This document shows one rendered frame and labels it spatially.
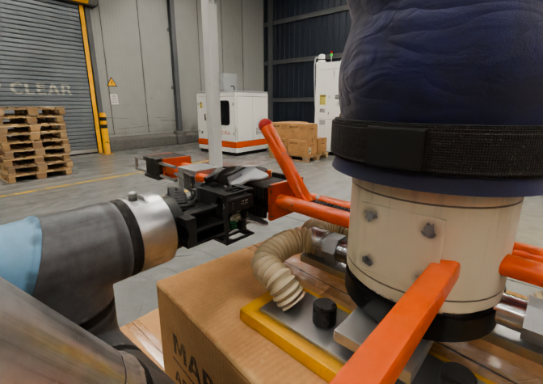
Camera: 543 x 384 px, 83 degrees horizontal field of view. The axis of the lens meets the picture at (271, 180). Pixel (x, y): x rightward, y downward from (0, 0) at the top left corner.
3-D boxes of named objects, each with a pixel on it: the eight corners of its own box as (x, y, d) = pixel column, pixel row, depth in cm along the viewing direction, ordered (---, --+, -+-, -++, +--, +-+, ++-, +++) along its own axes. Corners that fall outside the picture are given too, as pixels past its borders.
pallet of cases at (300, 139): (328, 157, 803) (330, 122, 781) (306, 162, 726) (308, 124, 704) (291, 153, 878) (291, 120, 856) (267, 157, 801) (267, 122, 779)
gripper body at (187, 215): (257, 234, 45) (187, 265, 36) (220, 220, 51) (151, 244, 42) (256, 184, 43) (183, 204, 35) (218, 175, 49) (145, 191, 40)
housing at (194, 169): (220, 186, 68) (220, 166, 67) (195, 192, 63) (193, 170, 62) (203, 180, 73) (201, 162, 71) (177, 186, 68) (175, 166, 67)
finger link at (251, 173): (287, 174, 51) (250, 201, 45) (261, 169, 55) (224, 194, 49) (284, 157, 50) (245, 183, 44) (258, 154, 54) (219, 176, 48)
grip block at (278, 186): (305, 208, 54) (306, 175, 53) (267, 222, 47) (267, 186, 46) (271, 198, 60) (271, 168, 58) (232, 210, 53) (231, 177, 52)
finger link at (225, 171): (250, 183, 51) (211, 210, 46) (243, 182, 52) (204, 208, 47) (244, 158, 49) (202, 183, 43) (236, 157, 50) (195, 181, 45)
